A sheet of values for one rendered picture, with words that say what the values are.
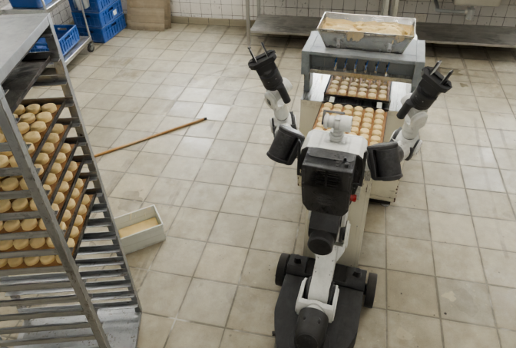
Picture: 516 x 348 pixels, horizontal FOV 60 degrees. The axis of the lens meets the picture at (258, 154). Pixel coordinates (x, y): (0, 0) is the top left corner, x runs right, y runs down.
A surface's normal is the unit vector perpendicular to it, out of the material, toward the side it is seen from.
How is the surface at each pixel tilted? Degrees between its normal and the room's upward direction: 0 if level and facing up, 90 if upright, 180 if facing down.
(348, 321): 0
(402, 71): 90
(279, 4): 90
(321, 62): 90
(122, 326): 0
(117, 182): 0
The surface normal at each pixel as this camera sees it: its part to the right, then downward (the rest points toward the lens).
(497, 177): -0.03, -0.80
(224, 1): -0.22, 0.59
